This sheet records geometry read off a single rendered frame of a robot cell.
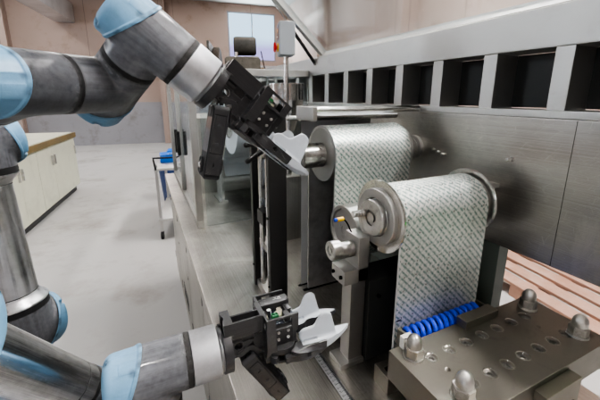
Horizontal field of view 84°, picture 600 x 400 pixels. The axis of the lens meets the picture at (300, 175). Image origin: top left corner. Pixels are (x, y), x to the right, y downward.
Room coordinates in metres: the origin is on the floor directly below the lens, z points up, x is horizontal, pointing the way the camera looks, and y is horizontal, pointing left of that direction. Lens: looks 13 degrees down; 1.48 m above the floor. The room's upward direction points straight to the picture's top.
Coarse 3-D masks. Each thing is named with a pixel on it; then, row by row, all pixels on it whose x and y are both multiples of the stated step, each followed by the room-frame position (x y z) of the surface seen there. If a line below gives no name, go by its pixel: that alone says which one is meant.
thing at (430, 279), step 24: (456, 240) 0.63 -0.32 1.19; (480, 240) 0.66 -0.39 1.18; (408, 264) 0.58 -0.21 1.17; (432, 264) 0.61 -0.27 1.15; (456, 264) 0.64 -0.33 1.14; (408, 288) 0.58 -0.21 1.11; (432, 288) 0.61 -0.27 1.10; (456, 288) 0.64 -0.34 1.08; (408, 312) 0.58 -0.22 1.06; (432, 312) 0.61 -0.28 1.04
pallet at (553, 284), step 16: (512, 256) 2.66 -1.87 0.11; (512, 272) 2.42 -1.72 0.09; (528, 272) 2.39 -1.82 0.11; (544, 272) 2.39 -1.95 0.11; (560, 272) 2.39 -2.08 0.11; (512, 288) 2.23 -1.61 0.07; (544, 288) 2.17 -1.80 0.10; (560, 288) 2.16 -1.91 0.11; (576, 288) 2.16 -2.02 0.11; (592, 288) 2.17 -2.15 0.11; (544, 304) 2.00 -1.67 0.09; (560, 304) 1.97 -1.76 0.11; (576, 304) 1.97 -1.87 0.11; (592, 320) 1.82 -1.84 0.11
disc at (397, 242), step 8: (368, 184) 0.66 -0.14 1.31; (376, 184) 0.63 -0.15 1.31; (384, 184) 0.61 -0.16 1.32; (360, 192) 0.68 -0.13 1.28; (392, 192) 0.59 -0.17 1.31; (400, 200) 0.57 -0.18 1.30; (400, 208) 0.57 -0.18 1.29; (400, 216) 0.57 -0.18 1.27; (400, 224) 0.57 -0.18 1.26; (400, 232) 0.57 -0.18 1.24; (400, 240) 0.56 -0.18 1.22; (376, 248) 0.62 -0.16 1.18; (384, 248) 0.60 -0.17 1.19; (392, 248) 0.58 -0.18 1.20
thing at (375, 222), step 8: (368, 200) 0.62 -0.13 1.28; (376, 200) 0.61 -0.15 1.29; (368, 208) 0.62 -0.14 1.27; (376, 208) 0.60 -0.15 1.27; (384, 208) 0.60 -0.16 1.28; (368, 216) 0.62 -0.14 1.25; (376, 216) 0.60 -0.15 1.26; (384, 216) 0.59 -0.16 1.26; (368, 224) 0.62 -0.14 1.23; (376, 224) 0.60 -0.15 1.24; (384, 224) 0.58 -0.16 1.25; (368, 232) 0.62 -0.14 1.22; (376, 232) 0.60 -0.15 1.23; (384, 232) 0.59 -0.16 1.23
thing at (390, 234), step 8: (368, 192) 0.64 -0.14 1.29; (376, 192) 0.62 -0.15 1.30; (384, 192) 0.61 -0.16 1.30; (360, 200) 0.66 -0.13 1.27; (384, 200) 0.60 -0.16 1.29; (392, 200) 0.59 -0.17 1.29; (360, 208) 0.66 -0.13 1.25; (392, 208) 0.58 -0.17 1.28; (392, 216) 0.57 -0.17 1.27; (360, 224) 0.66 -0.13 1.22; (392, 224) 0.57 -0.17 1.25; (392, 232) 0.57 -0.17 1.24; (376, 240) 0.61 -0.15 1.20; (384, 240) 0.59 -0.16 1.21; (392, 240) 0.58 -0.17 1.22
